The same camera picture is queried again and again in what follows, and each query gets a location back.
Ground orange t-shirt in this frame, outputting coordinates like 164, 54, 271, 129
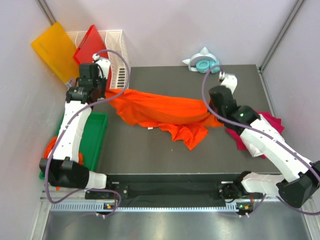
109, 89, 223, 151
43, 136, 86, 192

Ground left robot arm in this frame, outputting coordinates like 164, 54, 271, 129
39, 58, 114, 199

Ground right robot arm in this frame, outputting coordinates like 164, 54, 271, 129
207, 85, 320, 209

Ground teal cat-ear headphones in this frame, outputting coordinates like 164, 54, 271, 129
182, 47, 221, 74

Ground red folder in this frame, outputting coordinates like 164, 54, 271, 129
73, 24, 106, 65

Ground green plastic bin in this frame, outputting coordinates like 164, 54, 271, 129
39, 112, 109, 180

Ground white file organizer basket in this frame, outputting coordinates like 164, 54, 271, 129
67, 30, 131, 89

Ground magenta folded t-shirt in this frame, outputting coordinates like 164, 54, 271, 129
225, 111, 285, 159

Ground white folded t-shirt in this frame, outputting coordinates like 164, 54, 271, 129
243, 113, 286, 159

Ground yellow folder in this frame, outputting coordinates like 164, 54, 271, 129
31, 22, 79, 88

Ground orange t-shirt in bin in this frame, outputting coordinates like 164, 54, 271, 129
43, 136, 86, 192

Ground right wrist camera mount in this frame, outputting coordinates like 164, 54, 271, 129
219, 71, 238, 95

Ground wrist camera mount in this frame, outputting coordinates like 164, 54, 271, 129
219, 71, 238, 95
92, 53, 111, 79

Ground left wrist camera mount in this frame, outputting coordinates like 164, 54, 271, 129
92, 53, 111, 79

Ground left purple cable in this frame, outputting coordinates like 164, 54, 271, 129
44, 49, 131, 218

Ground purple cable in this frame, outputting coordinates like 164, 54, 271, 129
201, 65, 320, 218
44, 49, 131, 218

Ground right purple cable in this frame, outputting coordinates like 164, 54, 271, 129
201, 65, 320, 218

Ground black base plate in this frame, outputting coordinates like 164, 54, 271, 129
84, 172, 281, 207

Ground aluminium frame rail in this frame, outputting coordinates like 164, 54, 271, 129
39, 181, 313, 213

